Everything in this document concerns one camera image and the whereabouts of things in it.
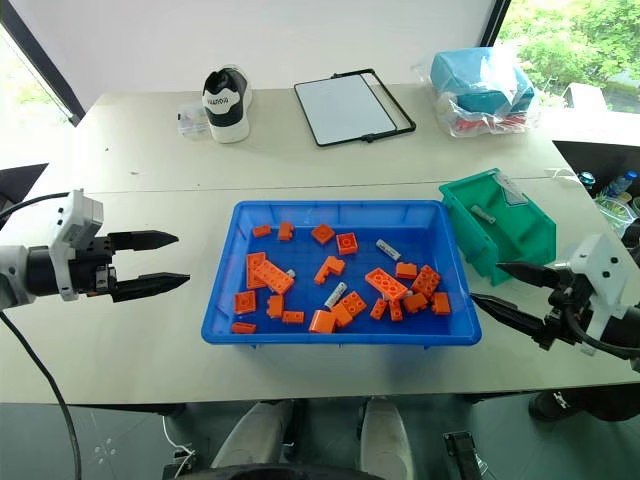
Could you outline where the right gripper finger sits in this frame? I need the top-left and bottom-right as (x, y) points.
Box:
(495, 260), (561, 291)
(469, 292), (547, 347)

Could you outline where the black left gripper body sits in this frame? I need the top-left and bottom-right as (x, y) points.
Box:
(69, 235), (119, 299)

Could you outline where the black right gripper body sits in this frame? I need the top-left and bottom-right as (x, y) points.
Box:
(537, 266), (597, 354)

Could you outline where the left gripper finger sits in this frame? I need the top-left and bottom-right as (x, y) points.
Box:
(107, 229), (180, 253)
(110, 272), (192, 304)

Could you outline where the small clear plastic box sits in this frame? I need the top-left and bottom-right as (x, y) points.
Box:
(176, 103), (211, 142)

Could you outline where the black bin with trash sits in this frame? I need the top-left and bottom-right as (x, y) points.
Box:
(551, 139), (640, 239)

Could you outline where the green plastic bin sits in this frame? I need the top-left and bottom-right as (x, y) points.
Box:
(438, 167), (558, 288)

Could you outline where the label card in green bin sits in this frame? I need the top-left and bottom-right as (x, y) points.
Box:
(493, 171), (530, 207)

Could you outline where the black shoe under table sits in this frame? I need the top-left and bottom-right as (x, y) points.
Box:
(528, 383), (640, 424)

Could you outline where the flat orange building plate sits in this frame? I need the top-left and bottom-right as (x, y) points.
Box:
(245, 251), (269, 291)

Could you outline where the clear plastic bottle blue cap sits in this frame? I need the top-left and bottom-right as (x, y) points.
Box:
(605, 170), (640, 200)

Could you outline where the blue plastic tray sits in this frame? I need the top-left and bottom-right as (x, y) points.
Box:
(200, 199), (483, 350)

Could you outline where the black and white sneaker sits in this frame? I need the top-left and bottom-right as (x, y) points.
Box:
(201, 63), (253, 145)

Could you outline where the smooth orange building block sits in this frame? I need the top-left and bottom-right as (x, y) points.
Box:
(307, 309), (337, 335)
(329, 301), (354, 329)

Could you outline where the orange L-shaped plastic brick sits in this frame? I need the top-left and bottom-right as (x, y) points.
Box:
(313, 254), (347, 287)

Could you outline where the white robot right leg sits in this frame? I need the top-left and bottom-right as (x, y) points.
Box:
(359, 396), (417, 480)

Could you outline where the white robot leg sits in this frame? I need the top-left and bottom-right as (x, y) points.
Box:
(359, 396), (417, 480)
(211, 399), (297, 472)

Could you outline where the white robot left leg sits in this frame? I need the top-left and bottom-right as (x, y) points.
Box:
(211, 399), (297, 472)

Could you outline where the clear bag with blue packs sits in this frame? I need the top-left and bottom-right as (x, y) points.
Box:
(411, 46), (542, 138)

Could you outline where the black framed whiteboard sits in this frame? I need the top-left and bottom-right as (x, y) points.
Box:
(293, 68), (418, 148)

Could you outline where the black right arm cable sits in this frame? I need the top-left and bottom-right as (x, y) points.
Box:
(563, 292), (640, 362)

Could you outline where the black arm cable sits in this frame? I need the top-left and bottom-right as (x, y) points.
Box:
(0, 191), (72, 222)
(563, 292), (640, 362)

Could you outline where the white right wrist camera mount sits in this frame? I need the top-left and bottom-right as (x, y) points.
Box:
(568, 233), (629, 342)

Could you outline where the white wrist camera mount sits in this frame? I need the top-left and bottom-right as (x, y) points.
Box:
(568, 233), (629, 342)
(49, 188), (106, 302)

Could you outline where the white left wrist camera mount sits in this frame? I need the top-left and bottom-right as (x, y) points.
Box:
(49, 188), (106, 302)

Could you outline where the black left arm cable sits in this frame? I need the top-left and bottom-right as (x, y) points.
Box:
(0, 191), (72, 222)

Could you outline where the white string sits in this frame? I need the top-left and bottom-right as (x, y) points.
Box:
(543, 166), (584, 190)

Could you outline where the black hanging cable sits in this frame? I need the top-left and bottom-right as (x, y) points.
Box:
(0, 309), (83, 480)

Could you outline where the black bracket on floor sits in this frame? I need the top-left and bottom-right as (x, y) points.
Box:
(442, 430), (490, 480)

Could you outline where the thin white floor cable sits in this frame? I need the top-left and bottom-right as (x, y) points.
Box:
(161, 413), (197, 469)

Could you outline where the dark window frame post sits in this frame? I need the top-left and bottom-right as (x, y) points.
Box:
(478, 0), (515, 49)
(0, 0), (85, 127)

